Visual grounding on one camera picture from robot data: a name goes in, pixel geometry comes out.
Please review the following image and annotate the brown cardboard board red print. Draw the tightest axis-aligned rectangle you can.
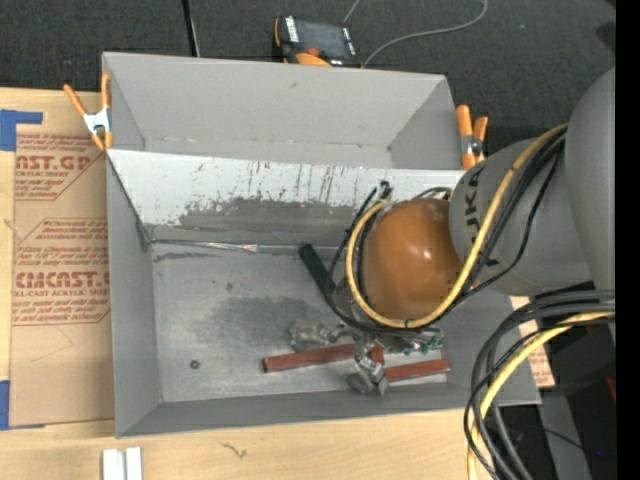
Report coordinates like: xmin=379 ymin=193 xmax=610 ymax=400
xmin=0 ymin=86 xmax=556 ymax=430

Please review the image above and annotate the grey metal bin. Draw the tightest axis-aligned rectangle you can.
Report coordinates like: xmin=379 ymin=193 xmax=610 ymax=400
xmin=101 ymin=51 xmax=544 ymax=440

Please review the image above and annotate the red-brown flat block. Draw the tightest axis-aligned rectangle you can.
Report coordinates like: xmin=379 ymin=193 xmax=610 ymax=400
xmin=262 ymin=342 xmax=386 ymax=375
xmin=383 ymin=358 xmax=452 ymax=384

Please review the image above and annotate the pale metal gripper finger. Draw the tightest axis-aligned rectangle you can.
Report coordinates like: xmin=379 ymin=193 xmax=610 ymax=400
xmin=289 ymin=320 xmax=348 ymax=352
xmin=347 ymin=343 xmax=390 ymax=396

